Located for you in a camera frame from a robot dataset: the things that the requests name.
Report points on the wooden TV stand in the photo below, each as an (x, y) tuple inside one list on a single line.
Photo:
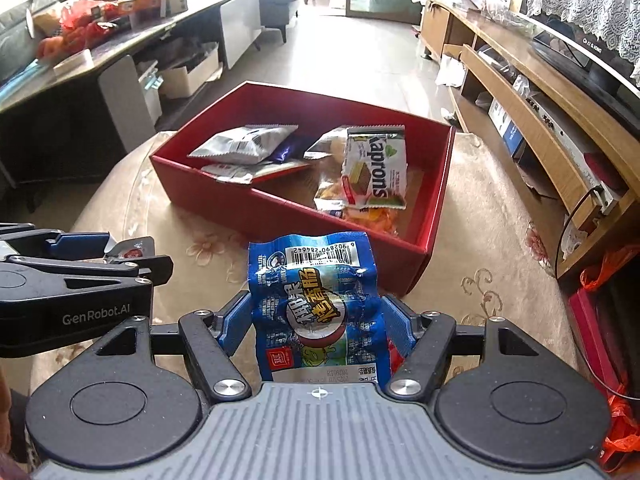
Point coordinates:
[(550, 125)]

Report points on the white storage box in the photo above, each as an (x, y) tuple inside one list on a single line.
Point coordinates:
[(192, 72)]

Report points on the small cardboard box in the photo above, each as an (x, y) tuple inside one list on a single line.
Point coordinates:
[(176, 0)]

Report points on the small red white packet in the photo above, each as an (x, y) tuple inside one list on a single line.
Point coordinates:
[(131, 254)]

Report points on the black television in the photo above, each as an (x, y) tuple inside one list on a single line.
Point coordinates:
[(590, 55)]

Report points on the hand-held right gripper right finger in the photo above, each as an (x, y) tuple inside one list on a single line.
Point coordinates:
[(400, 322)]

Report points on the long white device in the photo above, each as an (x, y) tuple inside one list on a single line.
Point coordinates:
[(565, 140)]

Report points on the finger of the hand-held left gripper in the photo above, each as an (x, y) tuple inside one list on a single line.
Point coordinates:
[(80, 245), (157, 269)]

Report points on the red plastic bag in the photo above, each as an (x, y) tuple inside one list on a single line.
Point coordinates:
[(80, 30)]

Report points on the grey sofa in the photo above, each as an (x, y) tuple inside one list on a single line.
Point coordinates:
[(277, 2)]

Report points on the flat red box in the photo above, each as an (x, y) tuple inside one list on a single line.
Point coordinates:
[(595, 340)]

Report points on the green white wafer packet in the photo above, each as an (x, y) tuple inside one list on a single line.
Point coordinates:
[(372, 170)]

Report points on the blue white box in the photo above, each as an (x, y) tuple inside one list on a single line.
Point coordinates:
[(507, 127)]

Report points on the white bin with blue clip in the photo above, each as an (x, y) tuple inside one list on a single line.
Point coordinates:
[(150, 92)]

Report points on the red cardboard box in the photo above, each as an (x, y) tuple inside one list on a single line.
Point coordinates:
[(300, 225)]

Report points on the orange plastic bag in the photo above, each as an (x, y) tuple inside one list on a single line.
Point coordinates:
[(612, 267)]

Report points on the white red snack packet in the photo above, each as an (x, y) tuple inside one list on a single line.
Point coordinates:
[(235, 172)]

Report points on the dark coffee table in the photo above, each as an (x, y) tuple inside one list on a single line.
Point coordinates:
[(150, 35)]

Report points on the clear yellow cake packet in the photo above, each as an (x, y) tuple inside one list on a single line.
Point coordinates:
[(332, 192)]

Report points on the white paper bag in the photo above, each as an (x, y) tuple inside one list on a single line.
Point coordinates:
[(450, 71)]

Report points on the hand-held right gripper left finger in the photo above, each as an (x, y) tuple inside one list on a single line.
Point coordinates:
[(235, 325)]

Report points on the blue snack packet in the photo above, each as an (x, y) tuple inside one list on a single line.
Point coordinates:
[(310, 310)]

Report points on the small silver snack packet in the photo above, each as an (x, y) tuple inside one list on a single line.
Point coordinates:
[(325, 142)]

